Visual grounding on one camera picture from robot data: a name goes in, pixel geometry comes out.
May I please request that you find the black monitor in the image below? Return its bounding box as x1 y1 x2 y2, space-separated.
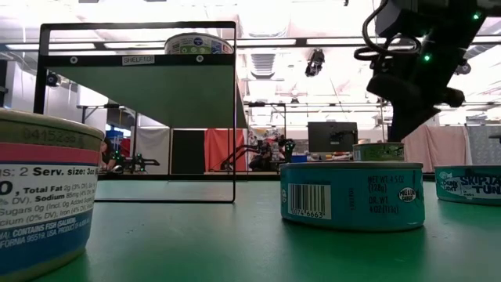
307 121 359 154

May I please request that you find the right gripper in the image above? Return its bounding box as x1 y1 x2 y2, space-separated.
366 22 479 143

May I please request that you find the beige curtain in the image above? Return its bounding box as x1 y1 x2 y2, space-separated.
399 124 474 173

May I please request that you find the person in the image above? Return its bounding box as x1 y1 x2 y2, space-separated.
99 136 117 170
250 136 281 172

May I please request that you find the teal tuna can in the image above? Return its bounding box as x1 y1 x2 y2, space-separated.
434 164 501 207
279 160 427 232

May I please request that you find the wooden shelf black frame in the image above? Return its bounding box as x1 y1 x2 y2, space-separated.
34 21 248 204

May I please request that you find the green-label silver-lid can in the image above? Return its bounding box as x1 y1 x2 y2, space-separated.
351 142 406 163

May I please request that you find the gold-lid can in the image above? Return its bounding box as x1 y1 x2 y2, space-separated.
0 107 106 282

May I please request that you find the white curtain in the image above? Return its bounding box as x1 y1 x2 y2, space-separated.
135 125 172 175

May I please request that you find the black panel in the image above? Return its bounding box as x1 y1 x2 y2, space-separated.
171 128 206 175

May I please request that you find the plain-lid can multicolour label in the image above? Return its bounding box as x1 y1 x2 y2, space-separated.
164 31 235 56

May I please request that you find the orange curtain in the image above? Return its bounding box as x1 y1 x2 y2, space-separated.
204 128 247 173

